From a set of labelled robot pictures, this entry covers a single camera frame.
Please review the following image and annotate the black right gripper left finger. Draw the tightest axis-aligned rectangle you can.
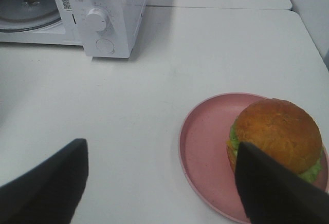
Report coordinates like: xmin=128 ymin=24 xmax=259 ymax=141
xmin=1 ymin=138 xmax=88 ymax=223

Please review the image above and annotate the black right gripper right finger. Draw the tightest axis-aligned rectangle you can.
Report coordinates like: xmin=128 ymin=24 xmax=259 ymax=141
xmin=235 ymin=142 xmax=328 ymax=223

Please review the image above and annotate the toy hamburger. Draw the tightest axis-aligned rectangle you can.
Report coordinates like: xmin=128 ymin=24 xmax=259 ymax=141
xmin=226 ymin=99 xmax=323 ymax=183

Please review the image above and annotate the pink round plate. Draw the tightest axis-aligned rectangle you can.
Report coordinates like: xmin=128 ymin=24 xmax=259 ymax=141
xmin=178 ymin=92 xmax=329 ymax=224

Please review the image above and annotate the round white door button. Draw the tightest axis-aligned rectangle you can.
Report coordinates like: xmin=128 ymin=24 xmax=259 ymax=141
xmin=96 ymin=39 xmax=114 ymax=54

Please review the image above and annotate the white timer knob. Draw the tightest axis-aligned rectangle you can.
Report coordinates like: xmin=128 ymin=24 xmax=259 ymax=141
xmin=85 ymin=8 xmax=109 ymax=32

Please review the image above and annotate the white microwave oven body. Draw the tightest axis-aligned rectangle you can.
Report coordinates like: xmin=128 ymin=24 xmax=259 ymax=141
xmin=1 ymin=0 xmax=147 ymax=58

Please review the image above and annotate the glass microwave turntable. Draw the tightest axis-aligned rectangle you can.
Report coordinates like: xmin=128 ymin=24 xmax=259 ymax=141
xmin=1 ymin=0 xmax=61 ymax=33

